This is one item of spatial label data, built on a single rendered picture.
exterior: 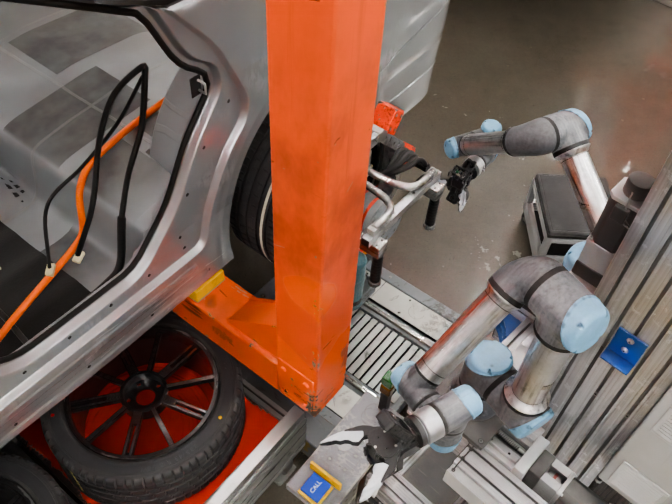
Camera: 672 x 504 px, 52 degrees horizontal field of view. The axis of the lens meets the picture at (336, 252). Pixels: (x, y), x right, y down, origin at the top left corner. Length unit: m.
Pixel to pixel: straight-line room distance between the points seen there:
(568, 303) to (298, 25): 0.76
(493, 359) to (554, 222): 1.50
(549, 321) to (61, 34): 2.18
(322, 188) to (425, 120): 2.77
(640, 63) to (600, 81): 0.40
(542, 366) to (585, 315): 0.22
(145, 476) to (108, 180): 0.93
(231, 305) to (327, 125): 1.13
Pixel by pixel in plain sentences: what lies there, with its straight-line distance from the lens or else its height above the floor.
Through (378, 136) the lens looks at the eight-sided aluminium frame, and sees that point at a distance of 2.29.
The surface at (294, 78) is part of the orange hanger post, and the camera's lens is 1.35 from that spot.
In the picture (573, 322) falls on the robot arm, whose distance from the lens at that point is 1.48.
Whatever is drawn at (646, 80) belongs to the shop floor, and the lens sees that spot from 5.03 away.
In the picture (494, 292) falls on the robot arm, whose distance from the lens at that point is 1.56.
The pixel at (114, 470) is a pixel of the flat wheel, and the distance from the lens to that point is 2.31.
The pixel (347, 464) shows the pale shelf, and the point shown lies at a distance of 2.31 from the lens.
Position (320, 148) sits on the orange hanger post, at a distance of 1.40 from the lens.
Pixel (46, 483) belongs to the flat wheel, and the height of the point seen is 0.50.
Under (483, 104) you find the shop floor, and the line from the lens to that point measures 4.41.
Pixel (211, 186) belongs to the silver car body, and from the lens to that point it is 2.11.
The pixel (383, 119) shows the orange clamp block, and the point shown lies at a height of 1.12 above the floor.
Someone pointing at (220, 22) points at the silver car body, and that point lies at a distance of 1.84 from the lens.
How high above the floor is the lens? 2.57
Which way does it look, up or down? 49 degrees down
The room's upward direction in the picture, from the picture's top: 4 degrees clockwise
